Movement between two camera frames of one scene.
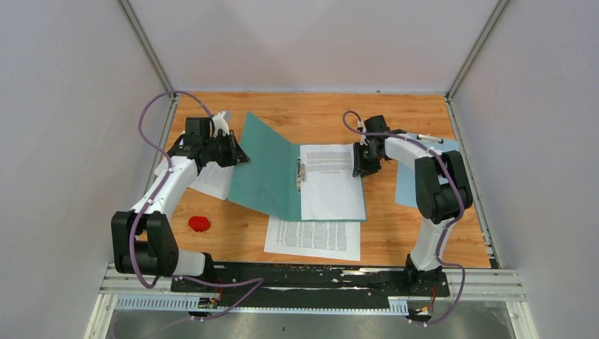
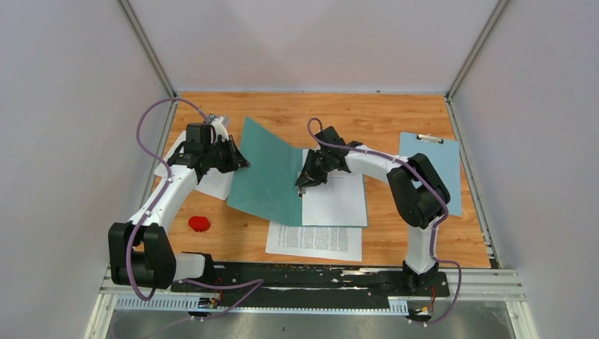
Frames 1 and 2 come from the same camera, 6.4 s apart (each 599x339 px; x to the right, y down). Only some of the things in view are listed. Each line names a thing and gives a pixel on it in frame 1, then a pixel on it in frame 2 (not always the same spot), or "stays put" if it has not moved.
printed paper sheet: (214, 179) stays put
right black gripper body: (366, 162) → (318, 167)
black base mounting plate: (311, 280) stays put
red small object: (199, 223) stays put
